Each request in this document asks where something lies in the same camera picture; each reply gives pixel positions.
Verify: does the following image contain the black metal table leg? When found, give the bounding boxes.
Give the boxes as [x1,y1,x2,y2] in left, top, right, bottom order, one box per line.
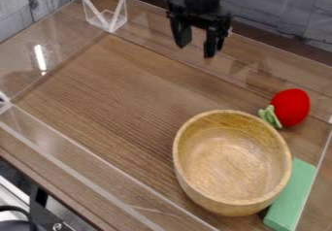
[29,184,89,231]

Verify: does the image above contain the clear acrylic front wall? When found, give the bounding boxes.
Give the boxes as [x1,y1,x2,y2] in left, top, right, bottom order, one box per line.
[0,92,218,231]

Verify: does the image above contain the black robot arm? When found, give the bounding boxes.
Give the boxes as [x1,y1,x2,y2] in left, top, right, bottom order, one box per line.
[165,0,231,58]

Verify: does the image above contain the red felt fruit green leaf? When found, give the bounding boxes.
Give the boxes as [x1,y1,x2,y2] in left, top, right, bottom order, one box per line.
[258,88,311,129]

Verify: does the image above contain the clear acrylic corner bracket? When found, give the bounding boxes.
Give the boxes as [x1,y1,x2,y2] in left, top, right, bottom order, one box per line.
[81,0,127,33]

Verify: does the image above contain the black cable bottom left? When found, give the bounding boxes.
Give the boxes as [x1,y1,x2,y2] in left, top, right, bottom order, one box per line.
[0,205,33,231]

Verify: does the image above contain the green rectangular block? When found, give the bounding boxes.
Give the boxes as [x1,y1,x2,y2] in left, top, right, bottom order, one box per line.
[263,158,315,231]

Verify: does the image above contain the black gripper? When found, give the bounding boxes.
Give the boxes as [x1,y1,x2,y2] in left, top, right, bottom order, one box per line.
[165,0,231,58]

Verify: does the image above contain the wooden bowl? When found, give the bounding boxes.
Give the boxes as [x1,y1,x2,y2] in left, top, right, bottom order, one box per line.
[172,110,291,216]

